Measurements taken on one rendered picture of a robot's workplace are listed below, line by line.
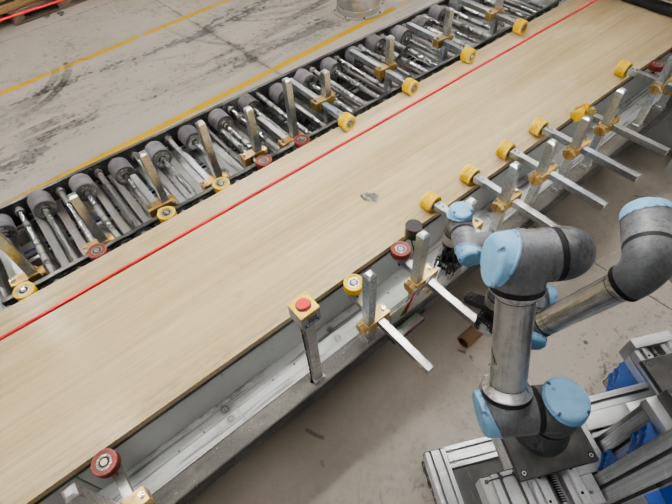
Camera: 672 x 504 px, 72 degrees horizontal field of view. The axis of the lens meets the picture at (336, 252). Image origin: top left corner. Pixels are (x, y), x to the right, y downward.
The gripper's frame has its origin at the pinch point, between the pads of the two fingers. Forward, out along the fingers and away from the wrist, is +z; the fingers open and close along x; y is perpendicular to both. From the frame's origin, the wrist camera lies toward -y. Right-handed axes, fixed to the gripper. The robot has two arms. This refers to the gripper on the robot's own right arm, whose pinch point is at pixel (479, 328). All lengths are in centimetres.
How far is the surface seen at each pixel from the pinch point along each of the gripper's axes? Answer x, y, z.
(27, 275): -123, -136, -4
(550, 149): 69, -28, -28
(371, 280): -30, -27, -30
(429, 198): 23, -49, -15
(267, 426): -80, -26, 12
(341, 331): -33, -41, 20
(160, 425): -109, -49, 7
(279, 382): -66, -40, 20
